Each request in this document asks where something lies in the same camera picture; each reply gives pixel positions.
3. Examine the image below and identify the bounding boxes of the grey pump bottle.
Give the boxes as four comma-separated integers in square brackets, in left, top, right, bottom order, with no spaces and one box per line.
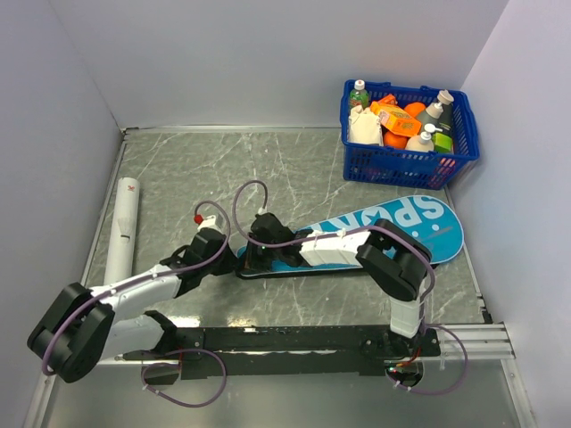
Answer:
[416,89,454,133]

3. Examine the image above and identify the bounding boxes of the blue racket cover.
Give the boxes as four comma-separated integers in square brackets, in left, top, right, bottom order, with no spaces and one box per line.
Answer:
[236,195,464,279]

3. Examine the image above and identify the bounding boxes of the green box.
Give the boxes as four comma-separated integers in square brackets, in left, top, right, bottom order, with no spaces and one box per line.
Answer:
[432,132,453,154]

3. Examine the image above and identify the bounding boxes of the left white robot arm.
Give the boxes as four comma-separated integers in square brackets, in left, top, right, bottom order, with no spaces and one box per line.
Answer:
[27,227,236,383]

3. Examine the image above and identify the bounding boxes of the white shuttlecock tube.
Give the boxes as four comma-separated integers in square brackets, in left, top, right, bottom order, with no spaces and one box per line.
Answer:
[103,177,140,284]

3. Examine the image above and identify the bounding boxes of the green drink bottle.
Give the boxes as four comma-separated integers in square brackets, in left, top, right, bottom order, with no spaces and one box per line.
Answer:
[349,79,369,110]

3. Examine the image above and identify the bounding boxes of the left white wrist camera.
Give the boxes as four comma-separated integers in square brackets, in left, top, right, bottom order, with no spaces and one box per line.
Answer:
[194,214,223,233]

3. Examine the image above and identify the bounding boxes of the orange carton box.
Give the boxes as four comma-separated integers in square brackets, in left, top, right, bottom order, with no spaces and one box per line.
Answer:
[369,102,421,137]

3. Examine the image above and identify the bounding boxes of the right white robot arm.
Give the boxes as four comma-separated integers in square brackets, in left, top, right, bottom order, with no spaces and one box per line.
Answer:
[236,213,435,355]

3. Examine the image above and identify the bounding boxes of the white pump bottle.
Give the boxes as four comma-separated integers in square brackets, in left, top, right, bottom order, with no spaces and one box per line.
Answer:
[405,124,442,152]

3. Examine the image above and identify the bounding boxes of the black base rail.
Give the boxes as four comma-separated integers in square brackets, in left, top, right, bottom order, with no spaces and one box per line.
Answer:
[124,325,441,380]

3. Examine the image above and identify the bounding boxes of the orange fruit front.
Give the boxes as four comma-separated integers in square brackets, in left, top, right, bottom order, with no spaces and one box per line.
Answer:
[383,131,409,150]

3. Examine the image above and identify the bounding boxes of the orange fruit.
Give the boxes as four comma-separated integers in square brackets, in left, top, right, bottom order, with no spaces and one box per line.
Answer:
[383,131,409,150]
[403,102,426,119]

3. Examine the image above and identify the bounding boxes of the beige cloth bag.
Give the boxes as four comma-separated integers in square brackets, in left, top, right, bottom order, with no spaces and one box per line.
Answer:
[348,105,383,146]

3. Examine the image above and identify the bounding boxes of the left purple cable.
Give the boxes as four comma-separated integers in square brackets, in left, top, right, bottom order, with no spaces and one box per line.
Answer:
[40,200,232,407]

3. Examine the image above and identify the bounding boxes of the orange fruit back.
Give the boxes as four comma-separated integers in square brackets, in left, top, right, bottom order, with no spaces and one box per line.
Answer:
[403,102,426,119]

